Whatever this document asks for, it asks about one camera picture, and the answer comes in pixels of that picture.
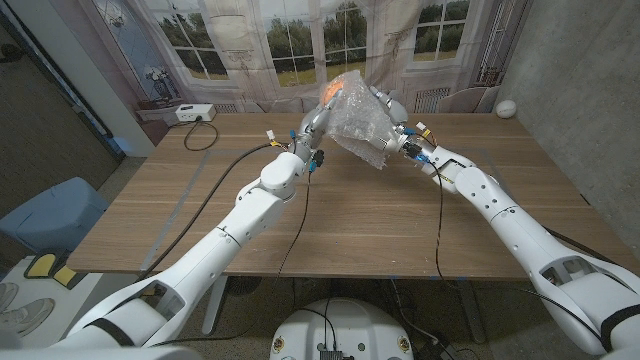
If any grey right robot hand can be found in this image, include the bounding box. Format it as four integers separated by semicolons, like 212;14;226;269
368;84;437;165

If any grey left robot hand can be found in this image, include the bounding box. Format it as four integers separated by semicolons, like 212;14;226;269
289;102;335;172

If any clear bubble wrap sheet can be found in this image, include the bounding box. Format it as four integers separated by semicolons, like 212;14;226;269
319;69;396;170

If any orange mini basketball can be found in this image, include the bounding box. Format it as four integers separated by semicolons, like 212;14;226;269
322;74;346;106

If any white ball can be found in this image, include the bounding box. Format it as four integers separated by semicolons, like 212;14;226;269
495;99;518;120

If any white power strip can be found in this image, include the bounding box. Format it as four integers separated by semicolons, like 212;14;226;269
174;103;217;124

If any printed window backdrop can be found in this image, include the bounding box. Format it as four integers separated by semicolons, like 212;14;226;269
49;0;534;146

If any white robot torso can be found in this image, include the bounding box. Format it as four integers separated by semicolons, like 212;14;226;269
268;297;415;360

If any grey metal table leg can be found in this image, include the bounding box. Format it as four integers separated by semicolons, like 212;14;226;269
454;279;489;345
201;275;230;336

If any blue chair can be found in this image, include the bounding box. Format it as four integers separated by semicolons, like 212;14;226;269
0;176;110;254

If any yellow black foot pedal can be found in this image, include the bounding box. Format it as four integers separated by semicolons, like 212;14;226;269
23;252;59;280
52;264;87;291

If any grey sneaker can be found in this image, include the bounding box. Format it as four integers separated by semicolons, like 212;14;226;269
0;282;19;311
0;298;55;337

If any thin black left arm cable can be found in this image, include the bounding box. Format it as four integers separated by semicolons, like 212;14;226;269
149;168;312;347

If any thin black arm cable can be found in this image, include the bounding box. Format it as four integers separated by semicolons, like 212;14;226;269
149;168;312;347
428;162;447;282

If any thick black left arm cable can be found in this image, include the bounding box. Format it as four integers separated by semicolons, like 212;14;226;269
137;142;281;281

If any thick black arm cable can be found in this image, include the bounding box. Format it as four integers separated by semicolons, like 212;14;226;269
542;227;621;266
137;142;281;281

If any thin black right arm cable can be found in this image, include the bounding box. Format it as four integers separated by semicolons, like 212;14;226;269
428;162;447;282

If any black looped power cable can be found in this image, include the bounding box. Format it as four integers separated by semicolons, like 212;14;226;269
182;118;220;153

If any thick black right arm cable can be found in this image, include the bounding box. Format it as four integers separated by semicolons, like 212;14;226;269
542;227;621;266

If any black door handle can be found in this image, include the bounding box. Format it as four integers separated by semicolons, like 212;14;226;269
0;43;24;64

